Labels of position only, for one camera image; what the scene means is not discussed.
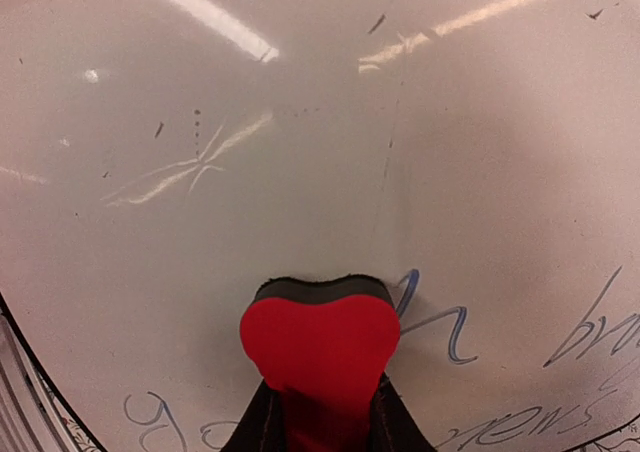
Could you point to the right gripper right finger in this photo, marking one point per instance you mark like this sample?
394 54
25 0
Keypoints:
392 428

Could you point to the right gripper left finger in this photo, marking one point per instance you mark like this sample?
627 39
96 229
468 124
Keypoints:
261 427

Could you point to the red whiteboard eraser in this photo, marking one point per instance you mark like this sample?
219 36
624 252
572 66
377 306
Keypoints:
322 347

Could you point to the white whiteboard with black frame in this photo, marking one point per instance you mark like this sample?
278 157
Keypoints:
161 159

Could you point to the floral patterned table mat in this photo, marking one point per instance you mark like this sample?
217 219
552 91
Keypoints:
33 416

